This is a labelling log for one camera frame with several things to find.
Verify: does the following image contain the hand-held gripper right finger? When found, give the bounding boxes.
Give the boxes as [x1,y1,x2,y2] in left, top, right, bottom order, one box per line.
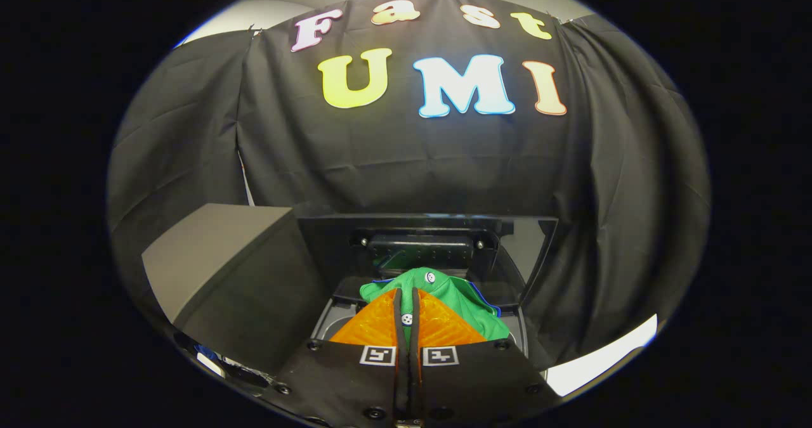
[410,287,563,428]

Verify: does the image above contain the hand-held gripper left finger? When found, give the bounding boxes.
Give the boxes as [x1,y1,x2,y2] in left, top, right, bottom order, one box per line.
[270,287,410,428]

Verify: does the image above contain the white paper sheet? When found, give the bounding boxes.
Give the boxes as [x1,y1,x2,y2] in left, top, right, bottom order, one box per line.
[546,314,658,398]

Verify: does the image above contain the green polo shirt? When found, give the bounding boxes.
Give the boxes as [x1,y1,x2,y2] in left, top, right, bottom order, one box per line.
[360,268,510,343]

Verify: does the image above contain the grey cabinet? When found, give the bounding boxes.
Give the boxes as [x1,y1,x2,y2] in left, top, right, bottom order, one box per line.
[141,203,331,375]

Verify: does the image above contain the black backdrop cloth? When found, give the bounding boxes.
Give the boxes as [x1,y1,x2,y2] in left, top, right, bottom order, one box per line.
[107,0,712,365]

